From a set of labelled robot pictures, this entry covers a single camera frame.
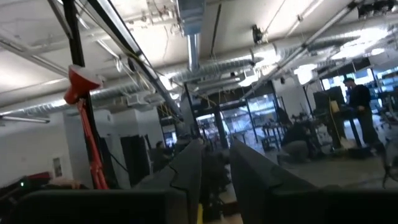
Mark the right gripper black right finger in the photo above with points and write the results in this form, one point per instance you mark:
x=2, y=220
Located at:
x=255, y=180

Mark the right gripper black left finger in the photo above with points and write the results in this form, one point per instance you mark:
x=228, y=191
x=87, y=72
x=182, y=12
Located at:
x=186, y=174

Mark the person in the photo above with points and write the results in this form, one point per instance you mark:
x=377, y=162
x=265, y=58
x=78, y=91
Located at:
x=160, y=157
x=360, y=99
x=297, y=144

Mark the red desk lamp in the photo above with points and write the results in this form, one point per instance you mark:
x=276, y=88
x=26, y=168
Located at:
x=81, y=82

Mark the silver flexible air duct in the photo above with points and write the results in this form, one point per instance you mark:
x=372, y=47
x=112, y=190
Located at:
x=217, y=67

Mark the grey vertical duct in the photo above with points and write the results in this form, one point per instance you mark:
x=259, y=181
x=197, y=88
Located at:
x=192, y=37

